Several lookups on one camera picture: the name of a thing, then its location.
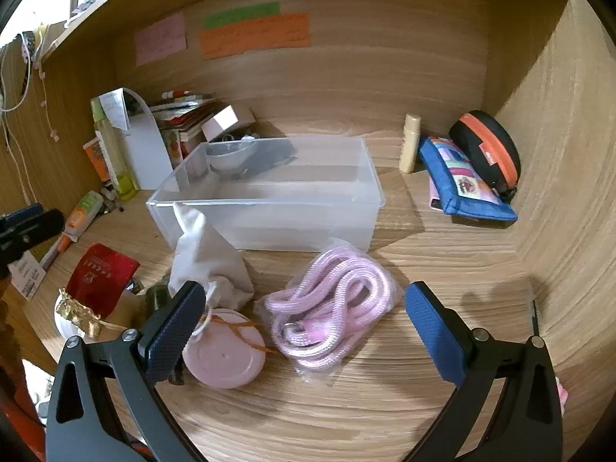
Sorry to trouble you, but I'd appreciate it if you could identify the clear bowl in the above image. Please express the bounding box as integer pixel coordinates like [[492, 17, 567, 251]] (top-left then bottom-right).
[[206, 139, 259, 172]]

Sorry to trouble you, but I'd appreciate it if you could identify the green sticky note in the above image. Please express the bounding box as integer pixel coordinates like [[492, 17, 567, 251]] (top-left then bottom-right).
[[203, 2, 281, 30]]

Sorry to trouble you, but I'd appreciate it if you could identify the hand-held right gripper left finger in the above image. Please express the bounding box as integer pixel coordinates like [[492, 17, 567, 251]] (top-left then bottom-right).
[[45, 280, 208, 462]]

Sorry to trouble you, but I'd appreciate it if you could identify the red foil packet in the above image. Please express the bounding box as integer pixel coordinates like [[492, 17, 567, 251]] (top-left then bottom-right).
[[65, 243, 141, 319]]

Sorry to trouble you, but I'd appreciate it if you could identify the white label card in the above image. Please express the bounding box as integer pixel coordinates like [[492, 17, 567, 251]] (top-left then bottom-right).
[[7, 251, 47, 300]]

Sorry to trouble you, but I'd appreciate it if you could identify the white cable with clips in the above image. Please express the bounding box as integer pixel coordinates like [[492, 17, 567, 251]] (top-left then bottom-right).
[[33, 20, 62, 146]]

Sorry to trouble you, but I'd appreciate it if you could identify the pink rope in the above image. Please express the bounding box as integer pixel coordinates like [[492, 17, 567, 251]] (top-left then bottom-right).
[[254, 239, 404, 372]]

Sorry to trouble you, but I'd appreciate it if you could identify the orange tipped pen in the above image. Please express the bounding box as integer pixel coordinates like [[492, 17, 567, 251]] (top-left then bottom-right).
[[40, 232, 74, 271]]

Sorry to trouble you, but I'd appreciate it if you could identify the clear plastic storage box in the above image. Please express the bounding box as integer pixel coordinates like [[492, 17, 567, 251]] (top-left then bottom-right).
[[146, 136, 387, 254]]

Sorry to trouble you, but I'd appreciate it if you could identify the wooden desktop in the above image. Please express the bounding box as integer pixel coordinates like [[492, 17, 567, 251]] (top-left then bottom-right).
[[0, 119, 547, 462]]

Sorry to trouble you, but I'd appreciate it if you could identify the stack of books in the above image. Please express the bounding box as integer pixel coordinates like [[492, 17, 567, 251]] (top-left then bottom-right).
[[149, 90, 228, 165]]

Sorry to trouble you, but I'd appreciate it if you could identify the orange string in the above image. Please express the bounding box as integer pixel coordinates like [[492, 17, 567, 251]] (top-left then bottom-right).
[[207, 315, 277, 354]]

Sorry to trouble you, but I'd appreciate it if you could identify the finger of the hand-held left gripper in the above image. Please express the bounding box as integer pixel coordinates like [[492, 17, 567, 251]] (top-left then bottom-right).
[[0, 209, 66, 264], [1, 203, 45, 225]]

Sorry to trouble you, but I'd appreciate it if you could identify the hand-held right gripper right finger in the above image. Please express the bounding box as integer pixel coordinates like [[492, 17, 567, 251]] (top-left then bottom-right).
[[404, 280, 565, 462]]

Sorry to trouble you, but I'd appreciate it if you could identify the gold ornament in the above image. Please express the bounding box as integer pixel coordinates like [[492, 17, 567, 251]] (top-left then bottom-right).
[[57, 288, 105, 338]]

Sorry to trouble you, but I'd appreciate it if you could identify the orange sticky note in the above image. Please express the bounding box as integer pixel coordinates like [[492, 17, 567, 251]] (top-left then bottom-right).
[[198, 12, 311, 61]]

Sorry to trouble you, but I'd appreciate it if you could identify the tall green bottle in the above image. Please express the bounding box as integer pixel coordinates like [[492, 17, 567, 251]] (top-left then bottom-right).
[[93, 105, 139, 201]]

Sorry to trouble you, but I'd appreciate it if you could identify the orange carton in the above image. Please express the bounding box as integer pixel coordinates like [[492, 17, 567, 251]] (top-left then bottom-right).
[[81, 137, 115, 184]]

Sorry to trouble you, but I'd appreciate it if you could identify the black and orange round case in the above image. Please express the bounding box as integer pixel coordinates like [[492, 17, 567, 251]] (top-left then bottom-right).
[[449, 110, 522, 194]]

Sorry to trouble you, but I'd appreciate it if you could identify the white cloth pouch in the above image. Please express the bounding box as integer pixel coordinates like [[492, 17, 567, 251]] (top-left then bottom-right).
[[170, 201, 255, 310]]

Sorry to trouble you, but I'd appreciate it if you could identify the white file holder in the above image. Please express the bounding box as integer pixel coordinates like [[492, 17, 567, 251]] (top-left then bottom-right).
[[91, 87, 174, 191]]

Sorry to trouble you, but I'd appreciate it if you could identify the pink sticky note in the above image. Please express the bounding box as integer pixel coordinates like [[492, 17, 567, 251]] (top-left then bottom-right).
[[135, 12, 188, 67]]

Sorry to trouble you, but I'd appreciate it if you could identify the cream tube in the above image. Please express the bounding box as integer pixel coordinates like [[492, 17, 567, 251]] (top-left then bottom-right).
[[399, 112, 423, 174]]

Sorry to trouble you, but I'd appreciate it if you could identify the pink round lid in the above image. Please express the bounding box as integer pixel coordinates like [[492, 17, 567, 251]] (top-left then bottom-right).
[[182, 307, 269, 390]]

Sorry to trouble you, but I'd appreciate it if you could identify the small pink object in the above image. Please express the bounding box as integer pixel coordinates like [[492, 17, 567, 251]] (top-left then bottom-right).
[[555, 377, 572, 415]]

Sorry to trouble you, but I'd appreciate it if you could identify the blue patchwork pencil pouch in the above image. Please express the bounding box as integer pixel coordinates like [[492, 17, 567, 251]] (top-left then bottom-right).
[[418, 135, 519, 225]]

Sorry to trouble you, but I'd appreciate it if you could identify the pink and white small box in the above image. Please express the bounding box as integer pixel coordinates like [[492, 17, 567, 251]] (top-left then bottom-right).
[[201, 104, 256, 143]]

